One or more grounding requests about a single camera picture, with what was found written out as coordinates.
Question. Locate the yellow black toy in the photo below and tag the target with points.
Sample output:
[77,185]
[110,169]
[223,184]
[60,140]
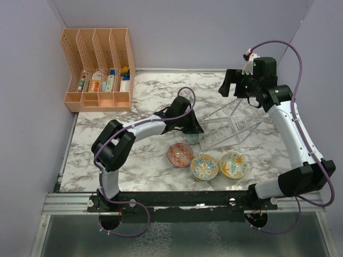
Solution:
[125,71]

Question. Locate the teal ceramic bowl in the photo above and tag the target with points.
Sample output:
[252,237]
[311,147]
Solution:
[193,138]

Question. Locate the teal white box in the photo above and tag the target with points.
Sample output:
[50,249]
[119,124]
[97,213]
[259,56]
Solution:
[108,85]

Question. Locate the black mounting base rail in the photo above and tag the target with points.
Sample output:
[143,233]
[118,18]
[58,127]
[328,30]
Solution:
[178,206]

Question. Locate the red patterned bowl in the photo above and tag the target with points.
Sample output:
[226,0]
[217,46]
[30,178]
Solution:
[180,155]

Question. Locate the peach plastic desk organizer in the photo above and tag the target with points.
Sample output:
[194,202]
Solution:
[90,49]

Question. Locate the white wire dish rack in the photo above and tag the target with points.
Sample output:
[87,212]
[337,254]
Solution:
[230,125]

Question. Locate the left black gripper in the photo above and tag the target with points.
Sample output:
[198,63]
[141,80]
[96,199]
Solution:
[194,127]

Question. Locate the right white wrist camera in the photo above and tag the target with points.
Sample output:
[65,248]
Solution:
[249,56]

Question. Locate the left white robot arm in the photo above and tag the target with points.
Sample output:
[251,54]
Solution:
[113,146]

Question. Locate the white flat packet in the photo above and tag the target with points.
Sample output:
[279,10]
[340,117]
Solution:
[125,86]

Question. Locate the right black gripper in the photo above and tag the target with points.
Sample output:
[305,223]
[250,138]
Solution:
[233,76]

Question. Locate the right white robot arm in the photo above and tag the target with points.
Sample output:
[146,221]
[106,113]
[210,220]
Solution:
[309,169]

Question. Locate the orange white box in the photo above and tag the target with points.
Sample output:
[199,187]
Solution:
[94,82]

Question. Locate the blue orange floral bowl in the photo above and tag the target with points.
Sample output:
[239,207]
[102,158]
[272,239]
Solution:
[204,167]

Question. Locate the yellow leaf patterned bowl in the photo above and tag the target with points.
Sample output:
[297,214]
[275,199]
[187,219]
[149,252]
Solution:
[233,165]

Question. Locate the small bottles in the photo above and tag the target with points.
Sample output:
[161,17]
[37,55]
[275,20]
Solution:
[81,84]

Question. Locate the aluminium frame rail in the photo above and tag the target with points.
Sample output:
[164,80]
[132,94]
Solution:
[77,204]

